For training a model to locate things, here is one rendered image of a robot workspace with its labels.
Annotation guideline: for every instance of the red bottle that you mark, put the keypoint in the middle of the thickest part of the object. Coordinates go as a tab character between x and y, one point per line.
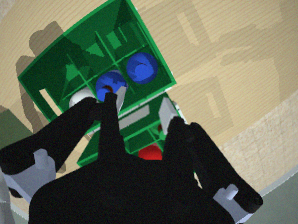
151	152

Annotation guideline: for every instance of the white bottle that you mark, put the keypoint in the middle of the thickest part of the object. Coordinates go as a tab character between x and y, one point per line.
85	92

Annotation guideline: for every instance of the green plastic crate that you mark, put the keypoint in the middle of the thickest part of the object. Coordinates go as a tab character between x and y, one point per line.
134	126
88	47

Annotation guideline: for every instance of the blue bottle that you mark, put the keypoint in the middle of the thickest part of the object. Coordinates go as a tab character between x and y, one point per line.
111	81
137	69

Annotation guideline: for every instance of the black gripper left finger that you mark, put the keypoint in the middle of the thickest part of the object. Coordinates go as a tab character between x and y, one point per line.
30	163

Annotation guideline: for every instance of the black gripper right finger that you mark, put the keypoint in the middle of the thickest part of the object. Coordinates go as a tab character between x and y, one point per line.
216	175

